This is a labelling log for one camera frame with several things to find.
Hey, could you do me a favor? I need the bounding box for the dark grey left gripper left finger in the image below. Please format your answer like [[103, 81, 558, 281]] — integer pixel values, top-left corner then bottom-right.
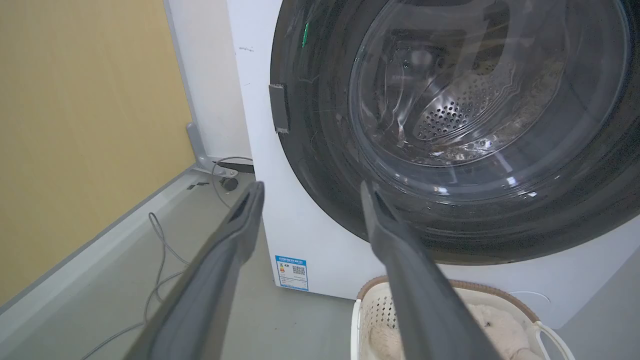
[[125, 181, 265, 360]]

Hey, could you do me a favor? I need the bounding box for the white front-load washing machine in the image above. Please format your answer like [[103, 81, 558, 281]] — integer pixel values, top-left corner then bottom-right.
[[226, 0, 640, 330]]

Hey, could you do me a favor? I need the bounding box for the thin grey power cable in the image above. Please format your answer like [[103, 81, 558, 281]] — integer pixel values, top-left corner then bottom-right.
[[80, 156, 254, 360]]

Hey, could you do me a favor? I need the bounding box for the round dark glass washer door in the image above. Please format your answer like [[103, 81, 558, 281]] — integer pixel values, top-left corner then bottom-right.
[[269, 0, 640, 266]]

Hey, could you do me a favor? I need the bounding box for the blue energy label sticker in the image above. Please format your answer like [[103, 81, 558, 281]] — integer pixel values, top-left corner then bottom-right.
[[274, 255, 309, 292]]

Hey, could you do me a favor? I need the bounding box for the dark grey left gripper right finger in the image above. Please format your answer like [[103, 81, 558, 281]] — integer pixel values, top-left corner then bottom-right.
[[360, 181, 502, 360]]

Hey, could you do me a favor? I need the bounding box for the grey door handle latch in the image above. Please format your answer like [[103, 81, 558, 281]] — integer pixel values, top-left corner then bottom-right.
[[268, 83, 291, 134]]

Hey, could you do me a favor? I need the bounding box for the cream fluffy cloth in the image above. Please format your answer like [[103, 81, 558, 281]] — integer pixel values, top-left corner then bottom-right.
[[369, 303, 543, 360]]

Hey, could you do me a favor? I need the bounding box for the white plastic laundry basket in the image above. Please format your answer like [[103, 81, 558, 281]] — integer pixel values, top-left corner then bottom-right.
[[350, 275, 577, 360]]

